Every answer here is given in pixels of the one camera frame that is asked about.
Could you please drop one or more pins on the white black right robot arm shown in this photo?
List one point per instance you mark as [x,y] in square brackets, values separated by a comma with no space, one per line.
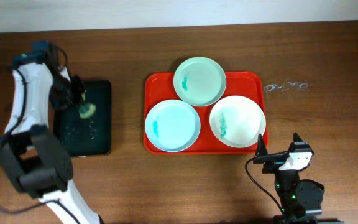
[300,200]

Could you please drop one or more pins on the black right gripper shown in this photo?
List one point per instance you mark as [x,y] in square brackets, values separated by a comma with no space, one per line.
[274,157]

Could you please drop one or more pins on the red plastic tray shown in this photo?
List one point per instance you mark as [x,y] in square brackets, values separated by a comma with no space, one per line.
[159,87]

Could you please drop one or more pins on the green plate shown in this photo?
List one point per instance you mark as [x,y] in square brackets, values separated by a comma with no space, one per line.
[199,81]

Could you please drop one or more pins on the light blue plate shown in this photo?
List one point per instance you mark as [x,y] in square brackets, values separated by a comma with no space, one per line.
[172,125]

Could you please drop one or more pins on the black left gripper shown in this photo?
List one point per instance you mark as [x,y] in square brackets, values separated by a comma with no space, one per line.
[74,93]

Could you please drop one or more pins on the yellow green sponge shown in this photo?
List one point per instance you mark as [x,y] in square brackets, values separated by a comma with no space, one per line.
[86,109]

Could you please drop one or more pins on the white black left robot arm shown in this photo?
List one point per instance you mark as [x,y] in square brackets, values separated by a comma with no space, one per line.
[31,156]

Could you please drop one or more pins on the white plate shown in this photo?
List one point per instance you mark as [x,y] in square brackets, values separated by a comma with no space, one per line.
[237,121]

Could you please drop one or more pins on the black tray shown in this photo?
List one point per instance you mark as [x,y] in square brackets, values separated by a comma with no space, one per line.
[87,137]

